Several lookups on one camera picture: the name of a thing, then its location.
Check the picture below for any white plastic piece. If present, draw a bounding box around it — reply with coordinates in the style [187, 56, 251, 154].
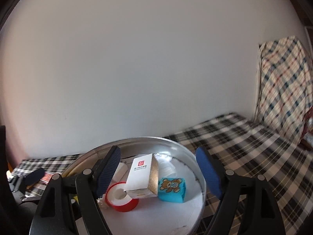
[115, 163, 129, 184]

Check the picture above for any rose gold box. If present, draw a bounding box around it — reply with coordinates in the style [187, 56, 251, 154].
[39, 173, 53, 184]

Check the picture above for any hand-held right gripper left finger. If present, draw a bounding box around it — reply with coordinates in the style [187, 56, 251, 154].
[29, 145, 121, 235]

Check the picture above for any round metal tin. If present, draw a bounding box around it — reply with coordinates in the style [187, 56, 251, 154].
[61, 137, 207, 235]

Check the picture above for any red tape roll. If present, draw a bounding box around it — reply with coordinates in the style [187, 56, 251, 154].
[106, 182, 140, 212]

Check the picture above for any blue bear toy block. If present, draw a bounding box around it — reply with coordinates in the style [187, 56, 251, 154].
[158, 177, 187, 203]

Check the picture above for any brown wooden wardrobe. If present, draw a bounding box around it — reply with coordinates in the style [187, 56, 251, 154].
[287, 0, 313, 69]

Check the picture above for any clear plastic piece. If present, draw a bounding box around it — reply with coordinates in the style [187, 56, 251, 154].
[153, 152, 176, 177]

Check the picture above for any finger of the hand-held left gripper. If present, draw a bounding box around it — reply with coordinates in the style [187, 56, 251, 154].
[26, 168, 46, 186]

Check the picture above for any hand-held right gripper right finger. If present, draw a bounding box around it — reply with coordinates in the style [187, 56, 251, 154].
[196, 147, 286, 235]

